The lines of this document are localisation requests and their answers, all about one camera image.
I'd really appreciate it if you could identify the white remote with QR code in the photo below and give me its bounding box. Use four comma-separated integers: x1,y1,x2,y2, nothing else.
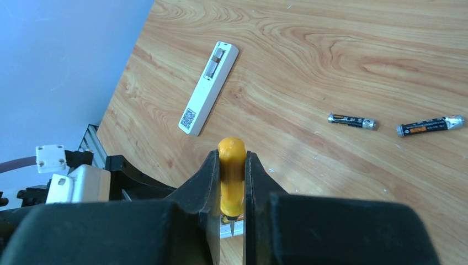
178,41,239,136

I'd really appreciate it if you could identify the yellow handled screwdriver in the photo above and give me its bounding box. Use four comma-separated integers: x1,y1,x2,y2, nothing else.
218,137,247,221

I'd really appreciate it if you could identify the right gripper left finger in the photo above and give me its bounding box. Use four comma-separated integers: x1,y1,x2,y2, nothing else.
1,150,220,264

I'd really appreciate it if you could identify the black AAA battery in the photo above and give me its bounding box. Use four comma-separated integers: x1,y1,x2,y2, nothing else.
396,115,465,137
328,113,377,130

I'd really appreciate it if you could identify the white remote orange battery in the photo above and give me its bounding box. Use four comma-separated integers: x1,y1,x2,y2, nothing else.
220,215,244,239

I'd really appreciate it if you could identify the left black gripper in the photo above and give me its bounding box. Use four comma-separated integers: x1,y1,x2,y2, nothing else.
106,155,175,201

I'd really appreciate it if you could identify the aluminium frame rail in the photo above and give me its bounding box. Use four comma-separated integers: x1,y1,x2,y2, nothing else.
78,124,107,166

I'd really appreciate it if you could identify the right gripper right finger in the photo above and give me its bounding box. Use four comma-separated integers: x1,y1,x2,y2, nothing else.
243,152,440,264

